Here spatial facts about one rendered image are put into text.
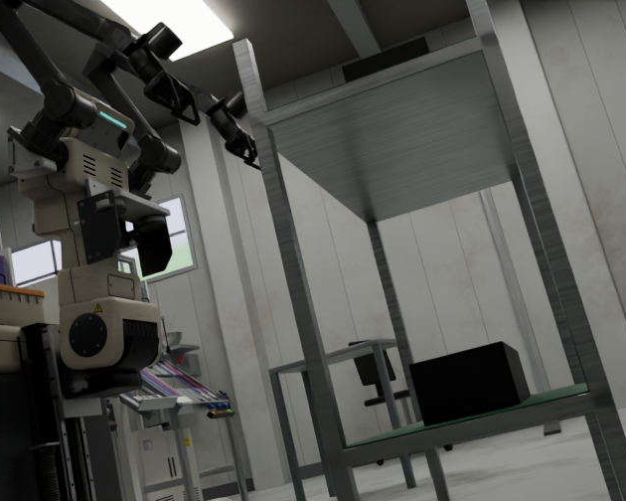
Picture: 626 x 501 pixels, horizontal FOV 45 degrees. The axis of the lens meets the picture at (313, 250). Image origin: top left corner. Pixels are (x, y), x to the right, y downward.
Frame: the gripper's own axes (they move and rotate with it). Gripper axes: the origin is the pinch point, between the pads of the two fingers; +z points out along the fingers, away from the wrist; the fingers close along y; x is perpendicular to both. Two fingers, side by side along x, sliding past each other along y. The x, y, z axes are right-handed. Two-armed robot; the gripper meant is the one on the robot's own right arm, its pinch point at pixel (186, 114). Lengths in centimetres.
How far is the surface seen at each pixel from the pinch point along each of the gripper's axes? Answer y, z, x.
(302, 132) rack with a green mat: -16.0, 29.9, -17.0
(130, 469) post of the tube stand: 219, -7, 175
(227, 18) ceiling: 424, -303, -19
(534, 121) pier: 550, -84, -160
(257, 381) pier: 546, -75, 192
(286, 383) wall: 576, -61, 179
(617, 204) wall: 579, 17, -165
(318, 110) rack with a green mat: -23.1, 32.2, -21.9
